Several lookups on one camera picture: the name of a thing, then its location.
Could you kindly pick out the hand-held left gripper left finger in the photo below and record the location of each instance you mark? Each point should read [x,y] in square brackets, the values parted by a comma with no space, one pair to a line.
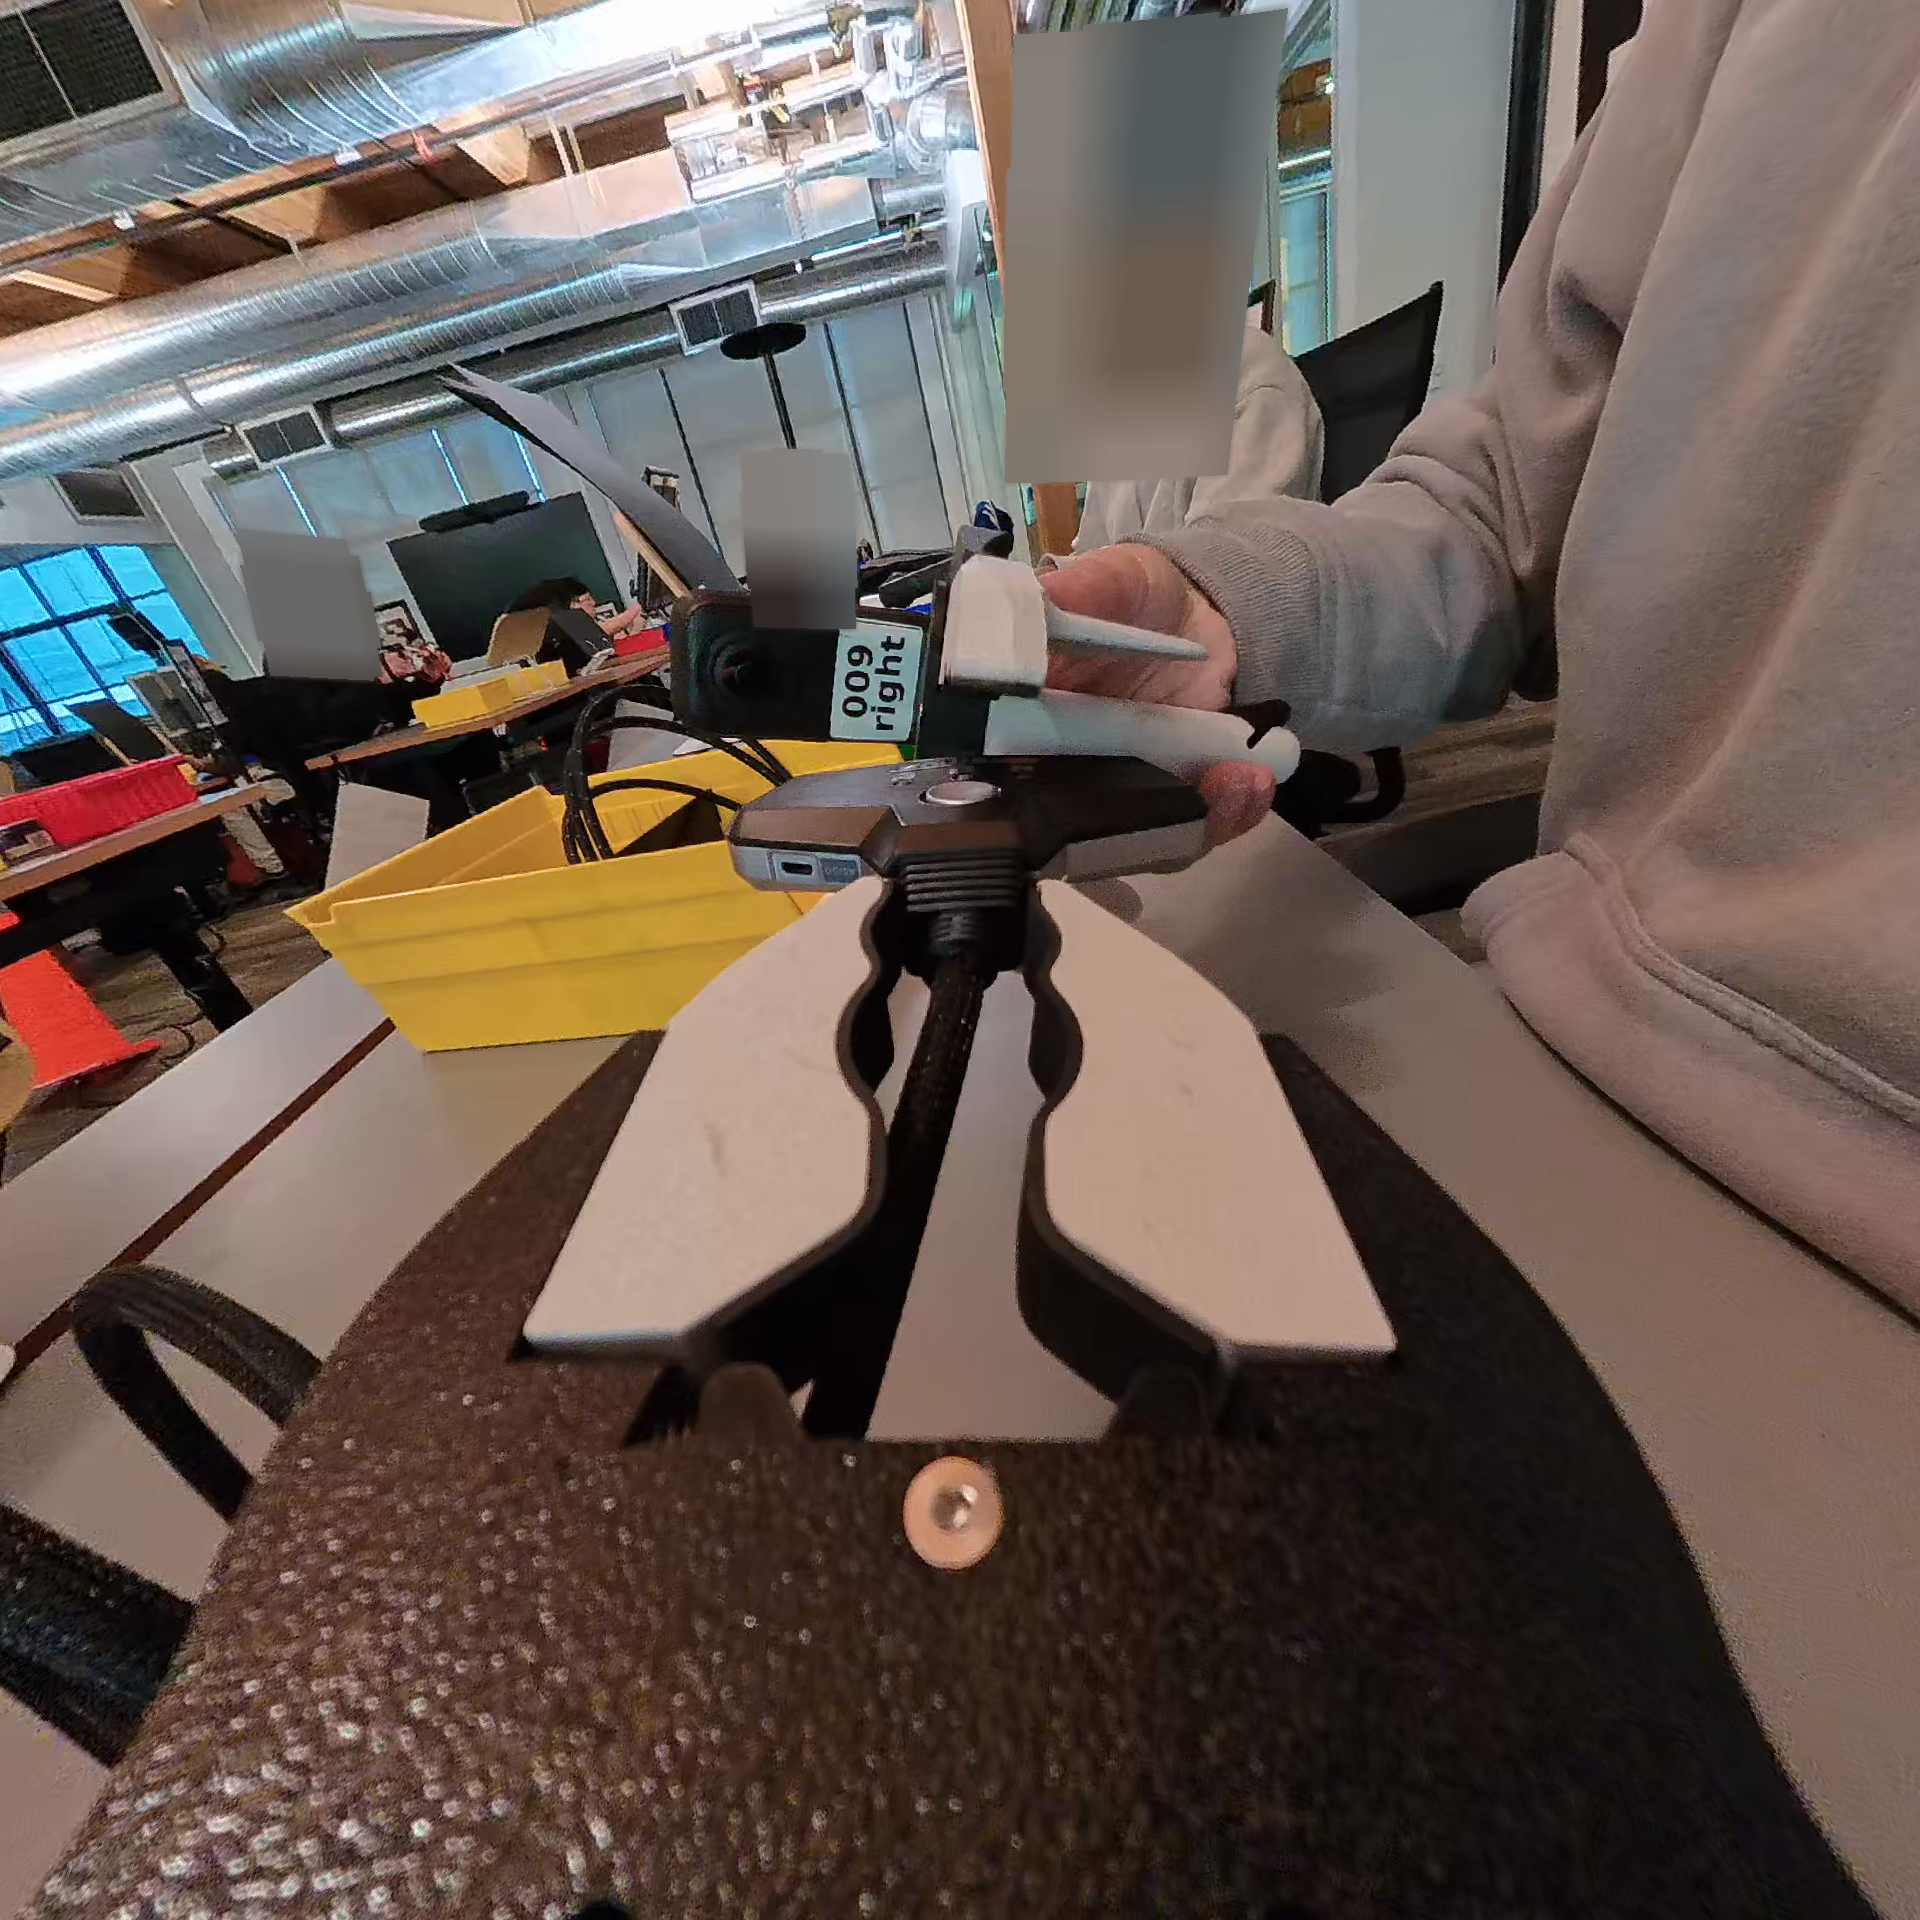
[705,1185]

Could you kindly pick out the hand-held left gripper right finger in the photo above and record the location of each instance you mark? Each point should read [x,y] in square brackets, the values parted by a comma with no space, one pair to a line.
[1200,1185]

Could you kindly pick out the yellow plastic bin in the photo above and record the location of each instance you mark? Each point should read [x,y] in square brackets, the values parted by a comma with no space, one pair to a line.
[494,962]
[480,703]

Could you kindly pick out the grey usb hub with button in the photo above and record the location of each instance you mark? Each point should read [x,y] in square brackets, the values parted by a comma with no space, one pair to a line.
[1095,820]

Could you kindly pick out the person's right forearm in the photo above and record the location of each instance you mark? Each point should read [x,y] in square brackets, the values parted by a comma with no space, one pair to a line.
[1395,599]

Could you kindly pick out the person's right hand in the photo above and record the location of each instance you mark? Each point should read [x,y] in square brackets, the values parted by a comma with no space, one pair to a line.
[1154,593]

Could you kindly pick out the dark tilted display board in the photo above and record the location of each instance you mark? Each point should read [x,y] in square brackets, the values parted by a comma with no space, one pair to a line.
[600,474]

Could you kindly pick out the black floor lamp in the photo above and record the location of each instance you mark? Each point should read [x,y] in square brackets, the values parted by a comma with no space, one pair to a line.
[761,340]

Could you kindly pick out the red plastic bin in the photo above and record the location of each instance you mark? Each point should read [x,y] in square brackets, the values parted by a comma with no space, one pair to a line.
[99,820]

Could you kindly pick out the blue lit window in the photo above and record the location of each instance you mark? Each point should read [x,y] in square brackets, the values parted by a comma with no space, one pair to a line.
[75,617]

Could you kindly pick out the orange traffic cone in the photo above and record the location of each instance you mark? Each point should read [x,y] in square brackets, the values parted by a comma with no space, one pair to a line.
[59,1020]

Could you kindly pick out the black office chair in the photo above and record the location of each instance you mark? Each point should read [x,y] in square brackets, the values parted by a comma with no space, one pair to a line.
[1382,375]

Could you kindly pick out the person's grey hoodie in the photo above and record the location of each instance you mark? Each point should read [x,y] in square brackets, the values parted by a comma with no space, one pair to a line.
[1723,599]

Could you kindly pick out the black wall screen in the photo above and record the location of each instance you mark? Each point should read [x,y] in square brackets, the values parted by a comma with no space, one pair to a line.
[480,570]

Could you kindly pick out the silver ventilation duct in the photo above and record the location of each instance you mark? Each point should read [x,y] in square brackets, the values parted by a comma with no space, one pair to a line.
[299,91]
[376,300]

